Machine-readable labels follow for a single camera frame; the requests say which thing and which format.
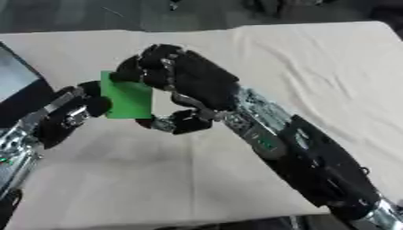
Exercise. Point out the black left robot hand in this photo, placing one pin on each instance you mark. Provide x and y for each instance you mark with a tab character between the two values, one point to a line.
68	113

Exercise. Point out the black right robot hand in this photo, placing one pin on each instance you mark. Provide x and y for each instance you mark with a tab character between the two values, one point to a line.
202	77

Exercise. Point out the green rectangular block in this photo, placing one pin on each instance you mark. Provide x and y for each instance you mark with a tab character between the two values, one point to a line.
128	100

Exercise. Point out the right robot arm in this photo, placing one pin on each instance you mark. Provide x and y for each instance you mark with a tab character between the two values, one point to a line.
309	155

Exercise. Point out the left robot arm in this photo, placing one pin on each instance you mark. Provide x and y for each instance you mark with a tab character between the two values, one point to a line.
18	149

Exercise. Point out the black box with white inside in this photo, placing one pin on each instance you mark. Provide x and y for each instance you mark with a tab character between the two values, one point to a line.
18	86

